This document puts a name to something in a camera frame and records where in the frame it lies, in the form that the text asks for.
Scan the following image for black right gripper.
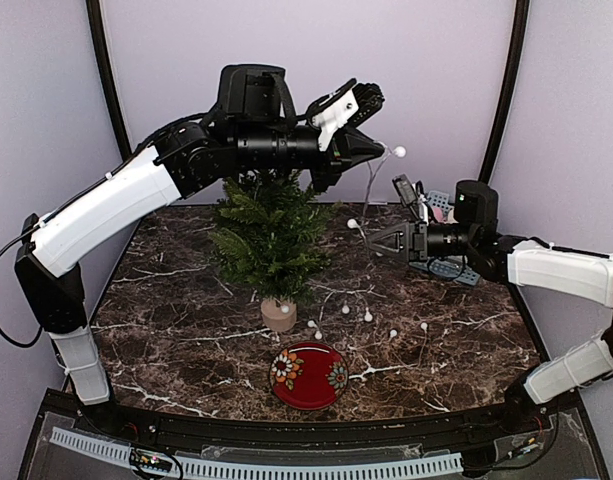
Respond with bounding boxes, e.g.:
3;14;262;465
364;220;477;264

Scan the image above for white ball string lights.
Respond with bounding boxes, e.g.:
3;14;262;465
278;142;430;351

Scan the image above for small green christmas tree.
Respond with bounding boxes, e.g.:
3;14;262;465
210;169;334;333

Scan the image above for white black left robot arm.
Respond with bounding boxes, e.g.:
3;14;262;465
12;64;384;436

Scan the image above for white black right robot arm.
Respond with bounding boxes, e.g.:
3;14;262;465
367;175;613;434

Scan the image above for pink fluffy pompom ornament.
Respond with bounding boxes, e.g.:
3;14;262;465
433;207;448;223

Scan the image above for light blue plastic basket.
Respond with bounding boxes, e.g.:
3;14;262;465
410;190;481;286

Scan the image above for red floral plate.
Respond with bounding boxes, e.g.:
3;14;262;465
268;342;350;411

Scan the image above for small circuit board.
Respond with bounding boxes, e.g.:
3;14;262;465
129;449;167;469

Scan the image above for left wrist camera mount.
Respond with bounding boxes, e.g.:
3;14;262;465
305;78;385;152

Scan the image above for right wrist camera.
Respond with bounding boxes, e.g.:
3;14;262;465
392;174;431;224

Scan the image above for black front rail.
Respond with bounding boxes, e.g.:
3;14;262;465
115;404;547;449

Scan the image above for white slotted cable duct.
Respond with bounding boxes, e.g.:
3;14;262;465
49;427;464;479

